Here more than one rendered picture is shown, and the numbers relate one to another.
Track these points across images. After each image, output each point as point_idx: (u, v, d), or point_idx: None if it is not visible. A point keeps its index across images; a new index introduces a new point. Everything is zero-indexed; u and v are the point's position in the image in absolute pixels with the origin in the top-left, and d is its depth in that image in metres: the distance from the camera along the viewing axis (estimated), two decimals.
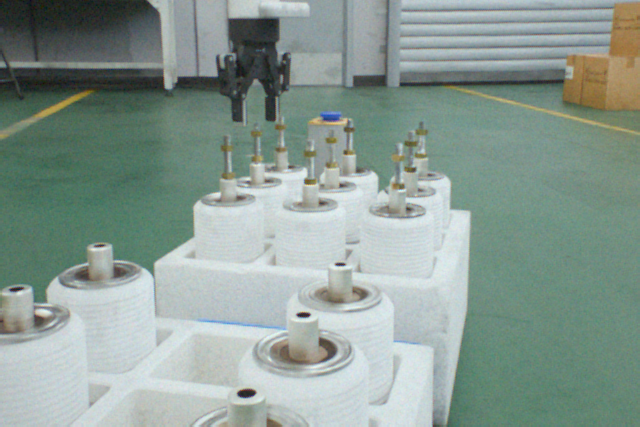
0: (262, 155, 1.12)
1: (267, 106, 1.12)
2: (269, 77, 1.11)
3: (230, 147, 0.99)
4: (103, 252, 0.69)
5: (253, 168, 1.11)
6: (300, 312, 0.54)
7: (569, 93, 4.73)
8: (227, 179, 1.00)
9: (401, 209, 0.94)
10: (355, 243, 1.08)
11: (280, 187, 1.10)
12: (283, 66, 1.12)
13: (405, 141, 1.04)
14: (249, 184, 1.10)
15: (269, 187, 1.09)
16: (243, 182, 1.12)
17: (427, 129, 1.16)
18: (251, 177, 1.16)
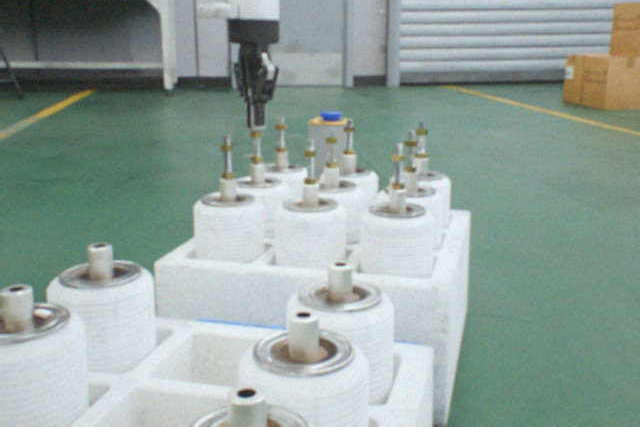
0: (253, 156, 1.12)
1: (260, 114, 1.10)
2: (257, 83, 1.08)
3: (230, 147, 0.99)
4: (103, 252, 0.69)
5: (252, 168, 1.11)
6: (300, 312, 0.54)
7: (569, 93, 4.73)
8: (227, 179, 1.00)
9: (401, 209, 0.94)
10: (355, 243, 1.08)
11: (279, 188, 1.10)
12: (261, 76, 1.05)
13: (405, 141, 1.04)
14: (247, 184, 1.10)
15: (267, 187, 1.09)
16: (243, 182, 1.12)
17: (427, 129, 1.16)
18: None
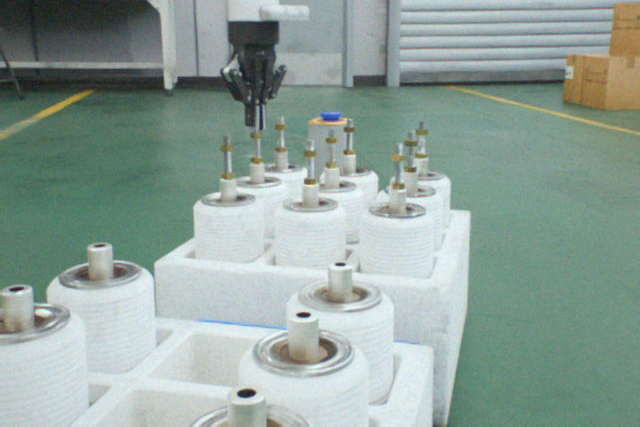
0: (262, 157, 1.11)
1: (254, 114, 1.11)
2: (261, 83, 1.10)
3: (230, 147, 0.99)
4: (103, 252, 0.69)
5: (251, 167, 1.11)
6: (300, 312, 0.54)
7: (569, 93, 4.73)
8: (227, 179, 1.00)
9: (401, 209, 0.94)
10: (355, 243, 1.08)
11: (271, 189, 1.09)
12: (276, 75, 1.12)
13: (405, 141, 1.04)
14: (243, 183, 1.11)
15: (258, 188, 1.09)
16: (244, 181, 1.13)
17: (427, 129, 1.16)
18: None
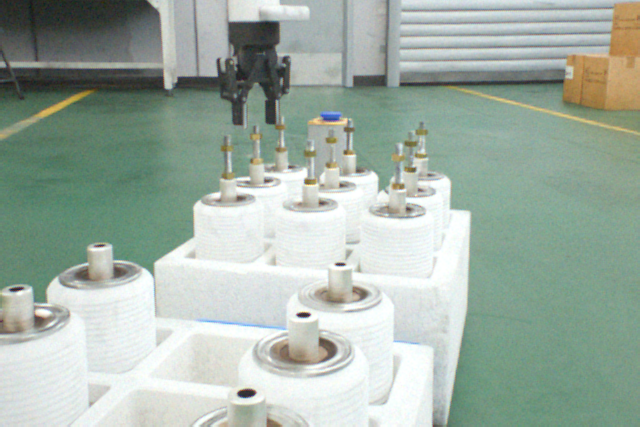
0: (252, 159, 1.11)
1: (267, 109, 1.13)
2: (269, 80, 1.11)
3: (230, 147, 0.99)
4: (103, 252, 0.69)
5: None
6: (300, 312, 0.54)
7: (569, 93, 4.73)
8: (227, 179, 1.00)
9: (401, 209, 0.94)
10: (355, 243, 1.08)
11: None
12: (283, 69, 1.12)
13: (405, 141, 1.04)
14: None
15: None
16: (266, 179, 1.14)
17: (427, 129, 1.16)
18: (277, 184, 1.10)
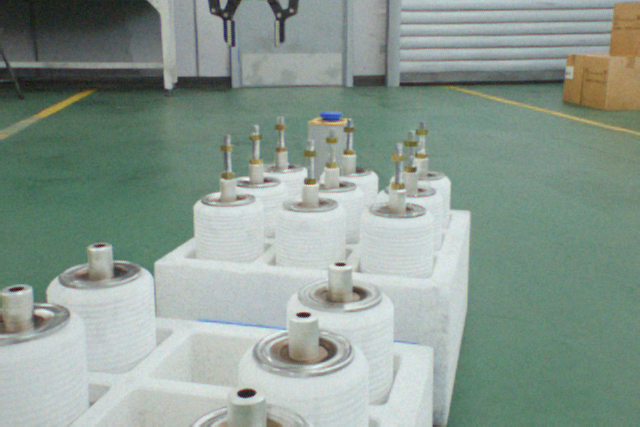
0: (261, 159, 1.11)
1: (232, 30, 1.07)
2: None
3: (230, 147, 0.99)
4: (103, 252, 0.69)
5: None
6: (300, 312, 0.54)
7: (569, 93, 4.73)
8: (227, 179, 1.00)
9: (401, 209, 0.94)
10: (355, 243, 1.08)
11: None
12: None
13: (405, 141, 1.04)
14: None
15: (236, 180, 1.14)
16: (268, 180, 1.13)
17: (427, 129, 1.16)
18: (273, 185, 1.10)
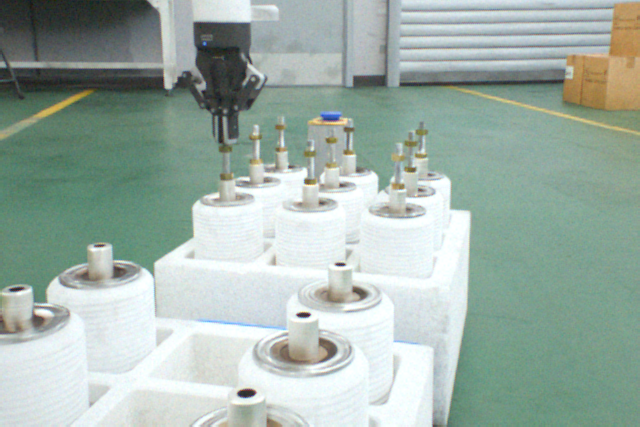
0: (261, 159, 1.11)
1: (221, 126, 0.98)
2: (218, 90, 0.99)
3: (227, 148, 0.99)
4: (103, 252, 0.69)
5: None
6: (300, 312, 0.54)
7: (569, 93, 4.73)
8: None
9: (401, 209, 0.94)
10: (355, 243, 1.08)
11: None
12: (202, 81, 1.00)
13: (405, 141, 1.04)
14: None
15: (236, 180, 1.14)
16: (268, 180, 1.13)
17: (427, 129, 1.16)
18: (273, 185, 1.10)
